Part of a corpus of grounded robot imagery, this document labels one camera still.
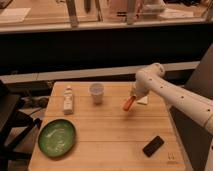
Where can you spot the green plate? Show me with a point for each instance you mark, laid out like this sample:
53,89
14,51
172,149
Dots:
57,138

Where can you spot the black chair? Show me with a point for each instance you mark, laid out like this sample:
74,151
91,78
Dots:
194,122

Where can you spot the dark side furniture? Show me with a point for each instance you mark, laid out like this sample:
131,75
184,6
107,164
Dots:
11,117

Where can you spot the black rectangular phone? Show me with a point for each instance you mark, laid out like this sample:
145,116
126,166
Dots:
150,148

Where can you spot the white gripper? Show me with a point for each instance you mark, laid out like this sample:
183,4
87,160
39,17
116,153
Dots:
136,92

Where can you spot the white plastic cup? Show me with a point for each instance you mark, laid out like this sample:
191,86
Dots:
96,91

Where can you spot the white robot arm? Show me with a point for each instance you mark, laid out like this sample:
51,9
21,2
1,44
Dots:
173,93

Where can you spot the white sponge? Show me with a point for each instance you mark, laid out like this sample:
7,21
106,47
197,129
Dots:
143,101

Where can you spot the white tube bottle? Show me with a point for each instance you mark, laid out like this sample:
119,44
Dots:
68,101

